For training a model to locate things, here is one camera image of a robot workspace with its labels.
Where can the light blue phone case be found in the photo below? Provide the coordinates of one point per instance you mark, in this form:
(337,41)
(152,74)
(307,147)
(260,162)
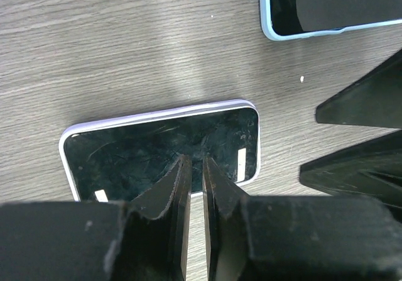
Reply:
(267,17)

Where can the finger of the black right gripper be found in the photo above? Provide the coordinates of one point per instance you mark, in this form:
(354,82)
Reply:
(374,100)
(371,168)

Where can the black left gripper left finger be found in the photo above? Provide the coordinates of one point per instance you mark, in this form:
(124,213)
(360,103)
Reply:
(144,239)

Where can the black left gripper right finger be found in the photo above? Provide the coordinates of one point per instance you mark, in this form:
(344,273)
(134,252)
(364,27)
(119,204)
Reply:
(296,237)

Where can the lavender phone case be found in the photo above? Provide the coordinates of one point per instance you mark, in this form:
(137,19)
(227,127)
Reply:
(157,114)

